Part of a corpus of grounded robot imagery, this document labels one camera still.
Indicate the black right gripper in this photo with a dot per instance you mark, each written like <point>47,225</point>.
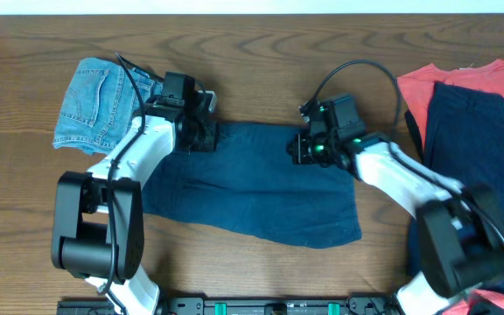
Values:
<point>302,154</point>

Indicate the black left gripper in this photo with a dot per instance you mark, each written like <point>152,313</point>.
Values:
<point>208,136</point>

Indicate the dark blue shorts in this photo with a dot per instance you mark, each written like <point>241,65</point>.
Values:
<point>250,186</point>

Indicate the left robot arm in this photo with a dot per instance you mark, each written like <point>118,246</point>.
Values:
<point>98,229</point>

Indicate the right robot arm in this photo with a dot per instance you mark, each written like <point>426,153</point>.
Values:
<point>460,228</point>

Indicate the light blue denim shorts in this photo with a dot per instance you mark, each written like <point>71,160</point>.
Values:
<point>98,106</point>

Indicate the dark navy garment pile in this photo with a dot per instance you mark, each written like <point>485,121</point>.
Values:
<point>465,137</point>

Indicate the red t-shirt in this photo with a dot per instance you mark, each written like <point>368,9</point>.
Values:
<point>417,86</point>

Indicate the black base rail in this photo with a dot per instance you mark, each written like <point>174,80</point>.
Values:
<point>252,306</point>

